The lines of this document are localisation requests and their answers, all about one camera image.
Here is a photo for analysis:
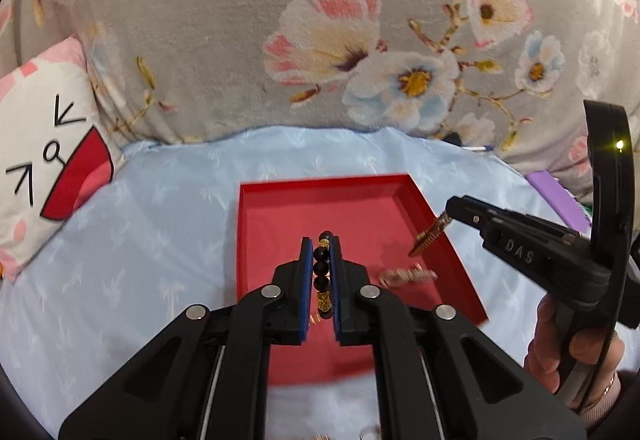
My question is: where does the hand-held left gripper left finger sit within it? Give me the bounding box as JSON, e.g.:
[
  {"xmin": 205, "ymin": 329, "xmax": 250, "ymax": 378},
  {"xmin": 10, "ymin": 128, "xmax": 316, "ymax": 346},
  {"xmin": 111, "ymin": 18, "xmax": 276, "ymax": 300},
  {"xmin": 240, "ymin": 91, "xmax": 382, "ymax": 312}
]
[{"xmin": 59, "ymin": 236, "xmax": 315, "ymax": 440}]

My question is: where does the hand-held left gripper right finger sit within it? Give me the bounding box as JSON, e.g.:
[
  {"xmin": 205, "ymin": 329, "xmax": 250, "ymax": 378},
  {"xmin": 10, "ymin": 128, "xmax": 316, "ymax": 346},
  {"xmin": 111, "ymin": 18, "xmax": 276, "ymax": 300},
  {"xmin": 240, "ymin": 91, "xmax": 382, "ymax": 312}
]
[{"xmin": 329, "ymin": 235, "xmax": 587, "ymax": 440}]

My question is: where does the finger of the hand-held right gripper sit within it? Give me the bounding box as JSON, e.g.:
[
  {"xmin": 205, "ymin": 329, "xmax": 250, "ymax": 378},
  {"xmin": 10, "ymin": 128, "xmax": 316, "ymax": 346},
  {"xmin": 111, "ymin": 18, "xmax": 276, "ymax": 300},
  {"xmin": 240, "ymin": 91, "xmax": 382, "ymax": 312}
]
[
  {"xmin": 445, "ymin": 196, "xmax": 593, "ymax": 243},
  {"xmin": 479, "ymin": 219, "xmax": 612, "ymax": 293}
]

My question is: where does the black and gold bead bracelet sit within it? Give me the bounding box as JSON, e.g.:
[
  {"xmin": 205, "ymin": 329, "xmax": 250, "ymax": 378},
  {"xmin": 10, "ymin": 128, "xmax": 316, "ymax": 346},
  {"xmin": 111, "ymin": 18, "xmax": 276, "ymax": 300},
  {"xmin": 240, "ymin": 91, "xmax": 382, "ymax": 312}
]
[{"xmin": 313, "ymin": 230, "xmax": 335, "ymax": 321}]

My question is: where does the red jewelry box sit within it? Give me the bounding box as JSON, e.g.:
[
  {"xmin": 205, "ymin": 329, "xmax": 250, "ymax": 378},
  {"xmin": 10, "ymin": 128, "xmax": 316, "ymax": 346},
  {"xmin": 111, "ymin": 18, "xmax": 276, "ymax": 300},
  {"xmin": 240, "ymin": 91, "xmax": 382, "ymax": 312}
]
[{"xmin": 236, "ymin": 174, "xmax": 489, "ymax": 383}]

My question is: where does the gold chain bracelet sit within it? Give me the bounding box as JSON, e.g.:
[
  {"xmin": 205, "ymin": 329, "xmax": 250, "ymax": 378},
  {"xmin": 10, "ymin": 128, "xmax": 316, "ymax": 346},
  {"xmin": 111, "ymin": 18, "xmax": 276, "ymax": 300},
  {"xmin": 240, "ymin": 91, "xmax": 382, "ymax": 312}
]
[{"xmin": 408, "ymin": 214, "xmax": 452, "ymax": 257}]

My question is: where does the person's right forearm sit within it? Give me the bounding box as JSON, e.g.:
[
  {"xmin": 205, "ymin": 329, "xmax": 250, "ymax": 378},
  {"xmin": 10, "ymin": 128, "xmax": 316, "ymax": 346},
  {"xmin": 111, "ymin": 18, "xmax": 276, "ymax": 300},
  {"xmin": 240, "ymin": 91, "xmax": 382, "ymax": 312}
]
[{"xmin": 579, "ymin": 367, "xmax": 626, "ymax": 432}]

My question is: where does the person's right hand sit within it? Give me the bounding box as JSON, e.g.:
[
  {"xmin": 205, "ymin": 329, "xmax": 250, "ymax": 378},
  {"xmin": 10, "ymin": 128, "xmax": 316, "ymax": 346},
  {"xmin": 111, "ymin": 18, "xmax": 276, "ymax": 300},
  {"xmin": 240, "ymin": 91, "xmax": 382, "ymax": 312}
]
[{"xmin": 523, "ymin": 292, "xmax": 626, "ymax": 396}]

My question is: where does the purple flat box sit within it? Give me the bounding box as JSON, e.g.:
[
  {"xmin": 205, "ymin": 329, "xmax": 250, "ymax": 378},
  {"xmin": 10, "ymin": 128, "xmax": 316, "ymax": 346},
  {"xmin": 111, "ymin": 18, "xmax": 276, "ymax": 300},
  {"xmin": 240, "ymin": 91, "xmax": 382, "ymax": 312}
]
[{"xmin": 527, "ymin": 170, "xmax": 594, "ymax": 234}]

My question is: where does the small dark object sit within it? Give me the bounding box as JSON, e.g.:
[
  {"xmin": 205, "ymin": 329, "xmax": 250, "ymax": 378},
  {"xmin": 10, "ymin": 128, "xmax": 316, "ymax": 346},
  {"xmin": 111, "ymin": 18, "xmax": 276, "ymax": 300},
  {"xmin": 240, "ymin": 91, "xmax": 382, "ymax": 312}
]
[{"xmin": 444, "ymin": 132, "xmax": 494, "ymax": 154}]

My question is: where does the thin gold wrist bangle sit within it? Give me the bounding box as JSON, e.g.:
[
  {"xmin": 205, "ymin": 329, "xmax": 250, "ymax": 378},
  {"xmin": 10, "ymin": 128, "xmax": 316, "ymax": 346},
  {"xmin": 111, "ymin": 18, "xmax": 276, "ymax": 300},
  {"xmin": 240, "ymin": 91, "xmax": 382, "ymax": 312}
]
[{"xmin": 591, "ymin": 372, "xmax": 619, "ymax": 410}]

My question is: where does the light blue bedsheet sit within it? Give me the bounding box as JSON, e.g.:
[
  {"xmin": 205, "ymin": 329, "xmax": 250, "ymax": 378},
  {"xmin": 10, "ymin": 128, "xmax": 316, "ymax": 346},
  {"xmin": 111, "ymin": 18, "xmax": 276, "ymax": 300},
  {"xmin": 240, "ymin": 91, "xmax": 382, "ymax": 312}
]
[{"xmin": 0, "ymin": 125, "xmax": 623, "ymax": 440}]

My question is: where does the grey floral blanket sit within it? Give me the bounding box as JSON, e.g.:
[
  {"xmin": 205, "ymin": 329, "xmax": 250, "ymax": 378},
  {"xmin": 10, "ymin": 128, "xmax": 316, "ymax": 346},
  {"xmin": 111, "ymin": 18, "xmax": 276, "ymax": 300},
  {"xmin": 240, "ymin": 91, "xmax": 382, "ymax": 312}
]
[{"xmin": 12, "ymin": 0, "xmax": 640, "ymax": 203}]

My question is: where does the white cartoon face pillow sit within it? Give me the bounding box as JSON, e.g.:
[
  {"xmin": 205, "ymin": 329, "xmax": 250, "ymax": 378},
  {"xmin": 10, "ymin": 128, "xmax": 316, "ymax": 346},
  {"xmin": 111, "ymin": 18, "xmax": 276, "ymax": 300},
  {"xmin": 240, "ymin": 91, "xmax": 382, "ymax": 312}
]
[{"xmin": 0, "ymin": 34, "xmax": 127, "ymax": 284}]

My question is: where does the rose gold bracelet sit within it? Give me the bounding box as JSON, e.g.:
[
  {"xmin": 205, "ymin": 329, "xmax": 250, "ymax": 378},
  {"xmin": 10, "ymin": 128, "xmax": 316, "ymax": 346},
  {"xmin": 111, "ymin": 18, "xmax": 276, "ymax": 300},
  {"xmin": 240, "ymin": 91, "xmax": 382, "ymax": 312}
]
[{"xmin": 378, "ymin": 265, "xmax": 439, "ymax": 289}]

